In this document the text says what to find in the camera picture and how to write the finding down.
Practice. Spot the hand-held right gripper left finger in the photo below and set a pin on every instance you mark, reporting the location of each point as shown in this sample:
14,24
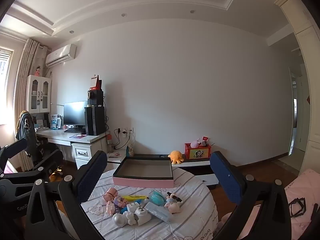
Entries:
91,177

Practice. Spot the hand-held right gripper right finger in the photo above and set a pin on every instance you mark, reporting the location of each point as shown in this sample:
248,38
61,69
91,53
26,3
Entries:
227,180

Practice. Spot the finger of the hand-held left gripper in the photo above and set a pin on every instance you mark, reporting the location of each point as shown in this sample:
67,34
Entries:
15,147
52,160

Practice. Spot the round pink jar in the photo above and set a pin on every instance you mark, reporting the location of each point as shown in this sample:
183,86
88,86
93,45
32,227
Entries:
111,193

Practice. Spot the small pink toy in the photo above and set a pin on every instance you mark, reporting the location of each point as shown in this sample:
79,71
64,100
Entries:
110,208

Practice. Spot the pink block toy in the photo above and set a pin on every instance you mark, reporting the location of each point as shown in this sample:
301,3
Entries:
120,201

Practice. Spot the yellow highlighter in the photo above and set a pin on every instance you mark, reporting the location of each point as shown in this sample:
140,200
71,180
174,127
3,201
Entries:
135,197

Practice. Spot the white astronaut figure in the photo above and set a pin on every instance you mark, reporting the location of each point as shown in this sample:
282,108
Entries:
120,219

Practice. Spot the white charger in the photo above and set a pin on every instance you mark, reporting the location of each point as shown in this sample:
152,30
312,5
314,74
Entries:
132,207

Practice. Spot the pink storage box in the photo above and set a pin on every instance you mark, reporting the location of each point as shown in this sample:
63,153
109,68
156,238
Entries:
142,182

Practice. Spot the black hair clip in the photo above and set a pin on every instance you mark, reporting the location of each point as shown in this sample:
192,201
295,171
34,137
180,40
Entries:
176,198

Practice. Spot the pink pig doll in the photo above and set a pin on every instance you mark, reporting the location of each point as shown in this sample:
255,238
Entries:
172,207

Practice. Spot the white plug adapter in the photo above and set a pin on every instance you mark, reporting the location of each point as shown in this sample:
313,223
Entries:
142,217

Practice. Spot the teal brush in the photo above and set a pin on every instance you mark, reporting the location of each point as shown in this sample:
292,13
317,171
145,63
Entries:
156,197

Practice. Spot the clear plastic box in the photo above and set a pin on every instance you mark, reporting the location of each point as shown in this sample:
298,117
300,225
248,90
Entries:
157,212

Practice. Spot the black office chair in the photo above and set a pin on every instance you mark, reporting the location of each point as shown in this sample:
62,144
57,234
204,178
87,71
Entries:
40,147

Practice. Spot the black printed jacket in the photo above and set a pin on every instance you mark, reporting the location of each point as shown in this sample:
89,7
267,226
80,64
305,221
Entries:
26,127

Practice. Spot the white drawer cabinet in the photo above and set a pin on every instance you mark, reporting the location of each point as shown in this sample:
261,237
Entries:
85,155

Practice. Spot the white desk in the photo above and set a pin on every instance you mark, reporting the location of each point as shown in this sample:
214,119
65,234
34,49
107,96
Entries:
65,136

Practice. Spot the flat pink pouch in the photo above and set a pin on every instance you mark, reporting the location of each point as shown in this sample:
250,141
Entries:
116,154

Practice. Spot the pink mouse pad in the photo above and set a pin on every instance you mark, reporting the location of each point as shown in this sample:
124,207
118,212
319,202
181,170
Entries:
78,136

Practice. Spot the black keyboard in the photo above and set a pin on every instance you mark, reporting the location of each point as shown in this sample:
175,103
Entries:
73,130

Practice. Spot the blue and white box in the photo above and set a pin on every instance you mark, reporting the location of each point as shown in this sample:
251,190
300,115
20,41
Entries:
55,122

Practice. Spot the red toy box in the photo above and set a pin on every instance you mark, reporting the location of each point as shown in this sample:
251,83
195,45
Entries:
197,152

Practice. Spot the blue snack bag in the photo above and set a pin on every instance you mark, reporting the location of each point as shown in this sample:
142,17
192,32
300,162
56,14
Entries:
130,151

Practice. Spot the small red card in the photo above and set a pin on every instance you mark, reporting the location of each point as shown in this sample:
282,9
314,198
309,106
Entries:
205,138

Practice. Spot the pink round toy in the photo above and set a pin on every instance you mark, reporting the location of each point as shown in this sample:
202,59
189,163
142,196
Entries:
194,144

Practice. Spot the computer monitor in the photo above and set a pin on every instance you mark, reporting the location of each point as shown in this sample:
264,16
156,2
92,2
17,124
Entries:
75,112

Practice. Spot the black computer tower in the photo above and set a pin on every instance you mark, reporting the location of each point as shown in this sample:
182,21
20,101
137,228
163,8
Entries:
95,121

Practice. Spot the orange octopus plush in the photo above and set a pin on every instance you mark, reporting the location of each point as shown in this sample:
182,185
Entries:
175,156

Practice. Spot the white glass-door cabinet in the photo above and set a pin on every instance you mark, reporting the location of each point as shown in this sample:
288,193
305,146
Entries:
37,85

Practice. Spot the beige curtain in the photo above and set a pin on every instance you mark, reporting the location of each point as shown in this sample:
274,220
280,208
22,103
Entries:
25,80

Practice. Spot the pink pillow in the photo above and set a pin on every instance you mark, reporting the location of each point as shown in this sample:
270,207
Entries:
300,187

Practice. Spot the black speaker box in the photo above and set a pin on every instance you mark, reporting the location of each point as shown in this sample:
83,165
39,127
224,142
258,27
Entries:
96,98

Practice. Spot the pink doll figure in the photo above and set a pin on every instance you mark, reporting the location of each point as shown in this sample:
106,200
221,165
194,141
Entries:
38,71

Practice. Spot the window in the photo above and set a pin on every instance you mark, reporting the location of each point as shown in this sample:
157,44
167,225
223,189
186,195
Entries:
3,62

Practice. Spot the red and black box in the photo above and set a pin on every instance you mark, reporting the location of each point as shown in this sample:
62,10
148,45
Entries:
97,83

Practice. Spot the white air conditioner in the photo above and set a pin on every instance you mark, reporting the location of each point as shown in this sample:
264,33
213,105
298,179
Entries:
61,55

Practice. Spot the cream wardrobe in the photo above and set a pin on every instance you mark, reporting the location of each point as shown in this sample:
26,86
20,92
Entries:
310,80

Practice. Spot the white wall socket panel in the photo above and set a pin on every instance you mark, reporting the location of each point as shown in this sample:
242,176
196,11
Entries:
127,130

